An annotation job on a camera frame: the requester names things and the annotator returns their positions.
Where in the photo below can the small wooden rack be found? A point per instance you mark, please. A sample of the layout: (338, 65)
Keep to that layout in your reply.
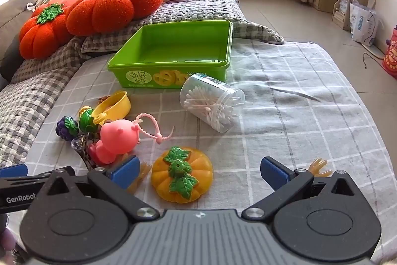
(340, 13)

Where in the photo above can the person's left hand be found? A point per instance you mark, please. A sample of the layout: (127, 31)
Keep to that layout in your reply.
(6, 241)

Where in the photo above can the small orange pumpkin cushion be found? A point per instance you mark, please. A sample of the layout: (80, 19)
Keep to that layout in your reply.
(40, 32)

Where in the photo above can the yellow pumpkin toy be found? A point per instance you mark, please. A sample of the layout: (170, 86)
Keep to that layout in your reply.
(183, 175)

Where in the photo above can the grey checked quilt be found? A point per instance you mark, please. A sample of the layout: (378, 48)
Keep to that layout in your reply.
(192, 10)

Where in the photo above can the purple grape toy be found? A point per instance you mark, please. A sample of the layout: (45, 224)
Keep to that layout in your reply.
(66, 127)

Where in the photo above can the large orange pumpkin cushion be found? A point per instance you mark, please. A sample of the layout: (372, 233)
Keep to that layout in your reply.
(114, 7)

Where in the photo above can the light grey grid sheet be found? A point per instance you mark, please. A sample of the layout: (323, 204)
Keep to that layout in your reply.
(294, 116)

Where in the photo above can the red printed bag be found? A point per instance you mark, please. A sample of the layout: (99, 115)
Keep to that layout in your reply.
(391, 57)

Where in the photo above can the green yellow toy vegetable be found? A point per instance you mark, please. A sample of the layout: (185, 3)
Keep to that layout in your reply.
(87, 122)

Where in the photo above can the yellow toy bowl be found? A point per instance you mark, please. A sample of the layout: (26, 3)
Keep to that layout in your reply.
(113, 105)

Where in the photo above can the white shopping bag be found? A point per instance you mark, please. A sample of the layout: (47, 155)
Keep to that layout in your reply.
(363, 21)

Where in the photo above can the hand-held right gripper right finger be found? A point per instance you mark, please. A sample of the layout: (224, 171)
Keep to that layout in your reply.
(274, 172)

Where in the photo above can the green plastic box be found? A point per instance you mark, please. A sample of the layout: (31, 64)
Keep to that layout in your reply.
(173, 47)

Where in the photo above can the brown sofa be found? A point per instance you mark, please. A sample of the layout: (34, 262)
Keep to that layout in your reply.
(14, 19)

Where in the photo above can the clear cotton swab jar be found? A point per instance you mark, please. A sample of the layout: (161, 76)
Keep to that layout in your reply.
(211, 105)

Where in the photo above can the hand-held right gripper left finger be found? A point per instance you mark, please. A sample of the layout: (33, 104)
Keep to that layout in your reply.
(125, 171)

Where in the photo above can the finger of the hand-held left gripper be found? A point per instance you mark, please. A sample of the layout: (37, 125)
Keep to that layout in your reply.
(12, 170)

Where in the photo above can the pink pig toy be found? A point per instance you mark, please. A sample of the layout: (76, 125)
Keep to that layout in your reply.
(116, 136)

